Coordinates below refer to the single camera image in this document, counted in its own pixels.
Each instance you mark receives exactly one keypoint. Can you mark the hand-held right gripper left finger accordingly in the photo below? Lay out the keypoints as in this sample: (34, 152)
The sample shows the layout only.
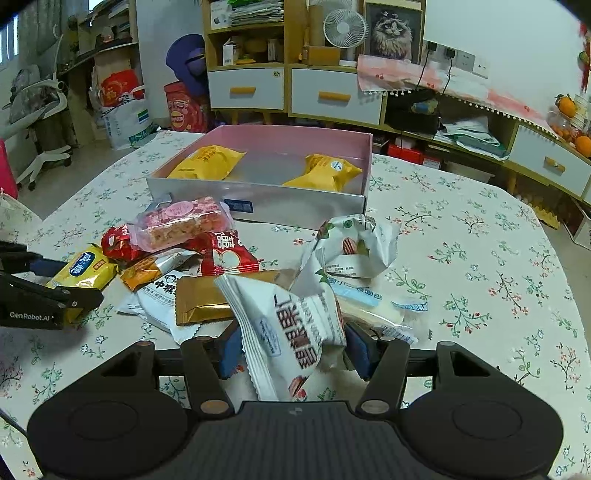
(231, 353)

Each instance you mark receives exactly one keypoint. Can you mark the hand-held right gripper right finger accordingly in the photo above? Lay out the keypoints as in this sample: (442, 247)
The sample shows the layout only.
(358, 350)

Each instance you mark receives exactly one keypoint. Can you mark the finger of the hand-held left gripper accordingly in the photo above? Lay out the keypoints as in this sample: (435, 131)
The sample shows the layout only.
(78, 299)
(48, 268)

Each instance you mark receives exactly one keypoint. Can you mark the yellow and blue snack packet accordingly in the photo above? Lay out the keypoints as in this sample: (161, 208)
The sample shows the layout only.
(85, 272)

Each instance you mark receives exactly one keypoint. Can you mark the clear pale blue bread packet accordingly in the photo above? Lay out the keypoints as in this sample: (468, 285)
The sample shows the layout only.
(374, 314)

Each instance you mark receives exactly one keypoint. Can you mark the white packet with red print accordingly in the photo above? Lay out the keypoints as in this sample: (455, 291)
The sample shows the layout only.
(277, 332)

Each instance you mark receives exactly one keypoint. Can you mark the small orange snack packet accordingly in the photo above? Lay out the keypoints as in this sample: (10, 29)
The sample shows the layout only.
(141, 274)

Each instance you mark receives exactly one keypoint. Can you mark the white packet with monkey print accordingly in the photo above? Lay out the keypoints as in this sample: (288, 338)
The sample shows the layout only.
(157, 300)

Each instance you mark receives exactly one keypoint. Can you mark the red packet with white figure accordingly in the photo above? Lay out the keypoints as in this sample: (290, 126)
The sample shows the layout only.
(226, 258)

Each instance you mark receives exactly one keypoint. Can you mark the red and green snack packet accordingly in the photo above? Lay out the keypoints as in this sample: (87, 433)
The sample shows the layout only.
(355, 240)

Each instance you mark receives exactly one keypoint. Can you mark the pink peanut bar packet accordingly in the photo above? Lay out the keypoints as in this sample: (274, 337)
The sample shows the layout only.
(180, 224)

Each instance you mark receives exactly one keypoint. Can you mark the pink and silver box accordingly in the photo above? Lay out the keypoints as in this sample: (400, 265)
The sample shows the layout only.
(295, 203)

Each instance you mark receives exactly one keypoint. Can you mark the brown snack packet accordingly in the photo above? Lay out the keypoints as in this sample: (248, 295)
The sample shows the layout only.
(203, 300)

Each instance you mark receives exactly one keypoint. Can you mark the small red snack packet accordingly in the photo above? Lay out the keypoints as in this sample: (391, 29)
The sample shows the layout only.
(115, 244)

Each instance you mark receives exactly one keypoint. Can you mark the floral tablecloth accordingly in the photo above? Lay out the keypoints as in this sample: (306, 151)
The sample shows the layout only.
(461, 277)

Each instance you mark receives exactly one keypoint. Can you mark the grey office chair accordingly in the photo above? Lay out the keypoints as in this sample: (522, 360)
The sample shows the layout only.
(39, 115)

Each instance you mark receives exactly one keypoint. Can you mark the white shopping bag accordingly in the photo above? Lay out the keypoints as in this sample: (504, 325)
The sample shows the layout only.
(129, 124)

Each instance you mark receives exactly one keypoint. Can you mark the large yellow snack packet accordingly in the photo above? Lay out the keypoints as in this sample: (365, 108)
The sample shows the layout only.
(203, 164)
(323, 173)

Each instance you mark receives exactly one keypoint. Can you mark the red boxes under cabinet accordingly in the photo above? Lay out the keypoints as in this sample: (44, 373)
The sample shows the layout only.
(415, 154)

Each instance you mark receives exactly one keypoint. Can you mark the red printed gift bag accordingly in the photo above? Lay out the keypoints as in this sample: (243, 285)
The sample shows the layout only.
(184, 108)

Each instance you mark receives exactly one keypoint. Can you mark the black box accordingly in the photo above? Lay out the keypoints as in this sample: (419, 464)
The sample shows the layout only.
(411, 120)

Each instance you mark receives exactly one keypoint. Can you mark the stack of papers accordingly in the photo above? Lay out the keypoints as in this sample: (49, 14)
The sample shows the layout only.
(471, 134)

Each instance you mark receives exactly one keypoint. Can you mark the purple plush toy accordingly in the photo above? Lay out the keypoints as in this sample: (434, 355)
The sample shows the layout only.
(187, 60)

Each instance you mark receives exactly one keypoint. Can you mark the low wooden cabinet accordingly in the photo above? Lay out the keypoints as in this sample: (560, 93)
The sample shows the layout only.
(508, 120)

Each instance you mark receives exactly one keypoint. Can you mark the pink fringed cloth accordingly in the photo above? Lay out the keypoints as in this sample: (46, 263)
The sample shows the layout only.
(461, 85)

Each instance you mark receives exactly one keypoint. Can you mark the wooden shelf cabinet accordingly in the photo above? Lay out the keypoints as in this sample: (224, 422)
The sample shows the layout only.
(288, 64)

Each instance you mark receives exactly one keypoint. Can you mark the cardboard box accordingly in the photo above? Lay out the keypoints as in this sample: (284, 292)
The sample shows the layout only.
(322, 55)

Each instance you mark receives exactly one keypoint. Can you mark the orange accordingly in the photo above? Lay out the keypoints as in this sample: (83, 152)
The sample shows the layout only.
(584, 145)
(567, 105)

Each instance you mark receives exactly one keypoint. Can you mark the white desk fan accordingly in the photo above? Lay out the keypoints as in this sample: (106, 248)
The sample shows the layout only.
(345, 30)

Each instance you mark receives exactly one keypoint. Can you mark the framed cat picture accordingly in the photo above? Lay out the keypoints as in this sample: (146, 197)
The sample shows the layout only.
(392, 30)

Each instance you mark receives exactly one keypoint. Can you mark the pile of newspapers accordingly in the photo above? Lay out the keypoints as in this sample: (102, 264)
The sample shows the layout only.
(256, 11)

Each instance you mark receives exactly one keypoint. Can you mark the red hanging ornament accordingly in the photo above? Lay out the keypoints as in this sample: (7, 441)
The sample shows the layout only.
(584, 55)

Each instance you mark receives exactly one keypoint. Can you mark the white wall outlets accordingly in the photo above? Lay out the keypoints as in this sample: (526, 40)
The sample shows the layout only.
(457, 57)

